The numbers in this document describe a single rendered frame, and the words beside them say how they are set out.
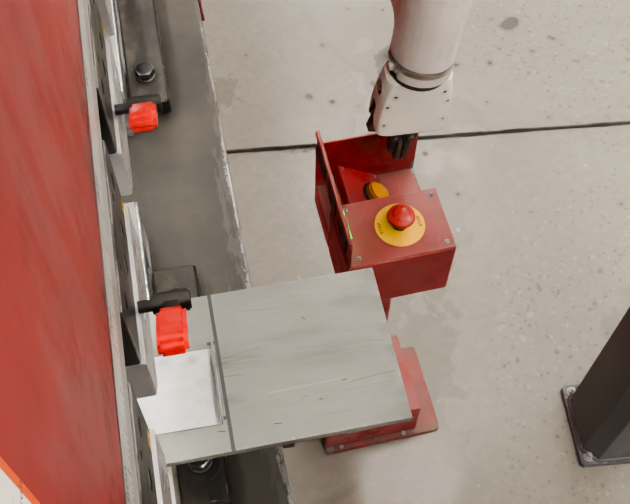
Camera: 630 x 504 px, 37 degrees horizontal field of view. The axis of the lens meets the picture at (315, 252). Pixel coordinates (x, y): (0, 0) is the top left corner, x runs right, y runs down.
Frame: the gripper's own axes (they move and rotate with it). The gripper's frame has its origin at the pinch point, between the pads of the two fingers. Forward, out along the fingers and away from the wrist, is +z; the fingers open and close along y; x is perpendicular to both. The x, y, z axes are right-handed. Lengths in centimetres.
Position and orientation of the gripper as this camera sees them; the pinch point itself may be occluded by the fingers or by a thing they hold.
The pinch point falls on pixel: (398, 142)
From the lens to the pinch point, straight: 134.1
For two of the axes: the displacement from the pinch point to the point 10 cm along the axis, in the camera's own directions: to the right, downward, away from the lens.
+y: 9.7, -1.5, 2.0
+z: -0.9, 5.3, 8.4
